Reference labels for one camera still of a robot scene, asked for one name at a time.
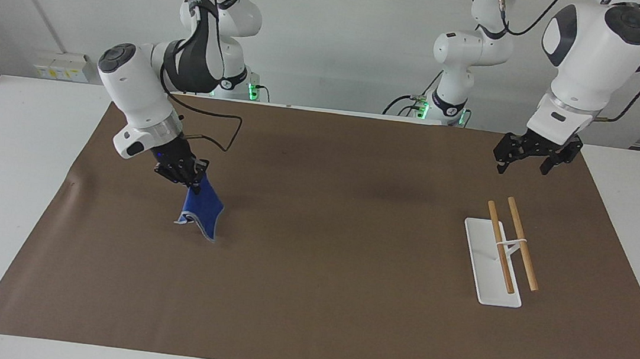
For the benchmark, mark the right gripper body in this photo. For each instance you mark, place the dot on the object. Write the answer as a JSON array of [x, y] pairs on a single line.
[[173, 153]]

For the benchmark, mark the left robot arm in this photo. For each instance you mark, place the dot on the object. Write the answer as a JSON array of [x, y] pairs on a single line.
[[588, 59]]

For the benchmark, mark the white wall socket strip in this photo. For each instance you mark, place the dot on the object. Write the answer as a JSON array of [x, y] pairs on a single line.
[[61, 68]]

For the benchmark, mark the white rack with wooden rods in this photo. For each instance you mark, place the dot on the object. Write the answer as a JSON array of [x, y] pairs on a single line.
[[491, 275]]

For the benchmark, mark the blue towel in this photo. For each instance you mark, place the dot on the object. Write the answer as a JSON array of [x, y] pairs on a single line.
[[203, 207]]

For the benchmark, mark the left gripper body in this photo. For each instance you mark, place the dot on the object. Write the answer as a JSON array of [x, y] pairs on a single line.
[[550, 142]]

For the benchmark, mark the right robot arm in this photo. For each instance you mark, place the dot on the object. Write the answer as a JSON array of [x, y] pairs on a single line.
[[139, 86]]

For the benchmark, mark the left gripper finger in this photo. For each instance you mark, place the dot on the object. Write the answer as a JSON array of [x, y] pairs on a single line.
[[560, 156], [510, 149]]

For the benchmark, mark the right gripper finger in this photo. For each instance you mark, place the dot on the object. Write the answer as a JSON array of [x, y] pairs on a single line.
[[199, 170], [173, 175]]

